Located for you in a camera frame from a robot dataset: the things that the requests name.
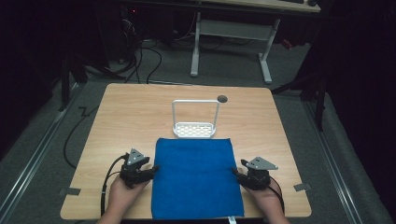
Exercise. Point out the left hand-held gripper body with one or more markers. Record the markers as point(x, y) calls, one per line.
point(133, 168)

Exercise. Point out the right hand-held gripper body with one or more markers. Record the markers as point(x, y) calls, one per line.
point(259, 174)

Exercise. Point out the blue towel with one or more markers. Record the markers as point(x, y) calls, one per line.
point(196, 177)

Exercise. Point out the person's right hand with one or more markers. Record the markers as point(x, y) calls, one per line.
point(264, 199)

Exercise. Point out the person's left hand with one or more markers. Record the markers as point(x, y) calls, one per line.
point(123, 196)

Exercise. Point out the grey tape piece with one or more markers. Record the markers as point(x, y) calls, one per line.
point(71, 191)
point(302, 187)

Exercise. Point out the white towel rack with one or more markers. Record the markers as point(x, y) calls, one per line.
point(193, 129)

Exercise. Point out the dark round table grommet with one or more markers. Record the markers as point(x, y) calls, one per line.
point(222, 99)

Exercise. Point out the black stand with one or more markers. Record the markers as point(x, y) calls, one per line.
point(314, 90)
point(74, 70)

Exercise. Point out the white-framed desk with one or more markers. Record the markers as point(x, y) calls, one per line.
point(233, 29)

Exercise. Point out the metal floor rail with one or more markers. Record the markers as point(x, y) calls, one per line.
point(37, 152)
point(333, 165)

